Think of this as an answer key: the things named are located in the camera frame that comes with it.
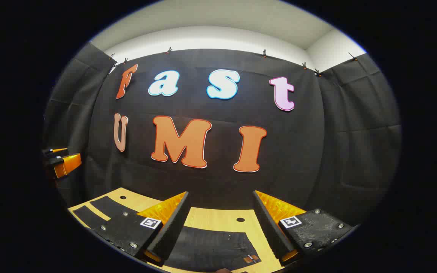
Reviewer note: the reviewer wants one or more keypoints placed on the black backdrop cloth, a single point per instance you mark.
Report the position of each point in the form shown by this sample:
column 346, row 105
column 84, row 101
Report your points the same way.
column 309, row 151

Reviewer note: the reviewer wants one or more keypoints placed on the dark denim jeans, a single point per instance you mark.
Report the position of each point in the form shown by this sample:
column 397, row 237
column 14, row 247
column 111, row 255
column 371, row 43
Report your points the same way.
column 211, row 246

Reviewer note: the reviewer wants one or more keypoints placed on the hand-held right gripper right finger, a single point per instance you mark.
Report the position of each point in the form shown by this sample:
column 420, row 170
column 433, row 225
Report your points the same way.
column 269, row 227

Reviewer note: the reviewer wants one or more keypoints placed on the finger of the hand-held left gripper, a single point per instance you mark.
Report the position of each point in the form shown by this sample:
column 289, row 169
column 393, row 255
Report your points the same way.
column 57, row 152
column 68, row 165

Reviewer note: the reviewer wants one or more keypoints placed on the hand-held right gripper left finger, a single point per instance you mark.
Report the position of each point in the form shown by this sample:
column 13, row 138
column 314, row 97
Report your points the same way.
column 173, row 227

